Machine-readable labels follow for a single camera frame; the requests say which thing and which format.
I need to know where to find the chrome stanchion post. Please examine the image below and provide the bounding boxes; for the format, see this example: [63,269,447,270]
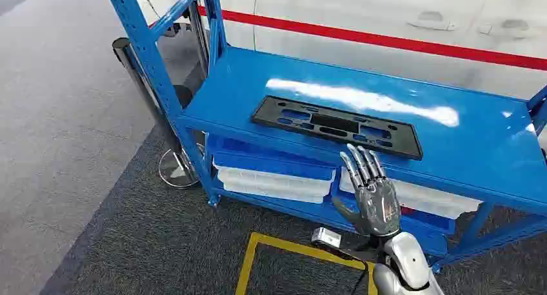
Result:
[112,37,205,190]
[173,0,211,110]

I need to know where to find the black plastic frame panel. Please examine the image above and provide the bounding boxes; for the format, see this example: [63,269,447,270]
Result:
[250,95,424,161]

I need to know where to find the white car with red stripe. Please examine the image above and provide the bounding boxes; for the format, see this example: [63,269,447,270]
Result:
[136,0,547,101]

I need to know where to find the blue metal shelving rack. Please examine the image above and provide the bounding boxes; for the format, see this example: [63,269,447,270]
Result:
[102,0,547,273]

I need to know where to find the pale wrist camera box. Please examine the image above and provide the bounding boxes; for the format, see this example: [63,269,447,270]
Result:
[311,227,343,249]

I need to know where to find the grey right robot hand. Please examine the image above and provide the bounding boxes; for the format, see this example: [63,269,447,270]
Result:
[331,143,403,238]

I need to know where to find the white plastic tray stack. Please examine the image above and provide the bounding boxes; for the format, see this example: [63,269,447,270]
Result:
[214,163,336,205]
[339,167,484,220]

